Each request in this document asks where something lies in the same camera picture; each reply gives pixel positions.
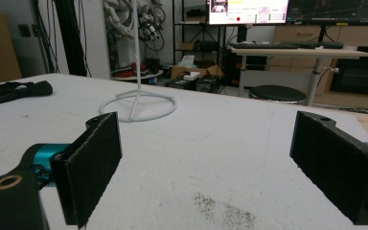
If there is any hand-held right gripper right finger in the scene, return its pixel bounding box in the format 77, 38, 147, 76
288, 110, 368, 226

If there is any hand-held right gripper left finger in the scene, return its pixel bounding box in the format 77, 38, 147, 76
49, 111, 124, 230

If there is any black round stool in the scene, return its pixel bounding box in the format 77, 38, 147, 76
248, 84, 307, 105

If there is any wooden cabinet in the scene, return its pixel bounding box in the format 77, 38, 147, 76
269, 24, 368, 111

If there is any black bow tie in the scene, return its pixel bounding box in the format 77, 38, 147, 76
0, 80, 54, 104

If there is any light wooden desk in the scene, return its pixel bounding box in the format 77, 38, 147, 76
230, 46, 368, 107

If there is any black keyboard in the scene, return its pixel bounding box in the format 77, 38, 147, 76
229, 41, 345, 50

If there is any cardboard box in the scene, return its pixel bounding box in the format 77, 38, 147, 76
170, 63, 224, 81

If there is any dark computer monitor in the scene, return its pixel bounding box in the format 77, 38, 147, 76
287, 0, 368, 27

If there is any black metal shelf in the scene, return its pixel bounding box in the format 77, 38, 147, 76
172, 0, 238, 66

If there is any bright computer monitor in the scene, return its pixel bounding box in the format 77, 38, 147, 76
206, 0, 289, 26

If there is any white wire stand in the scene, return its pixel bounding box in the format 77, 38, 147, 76
99, 0, 177, 123

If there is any black aluminium frame post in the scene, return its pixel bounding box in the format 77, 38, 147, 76
53, 0, 88, 78

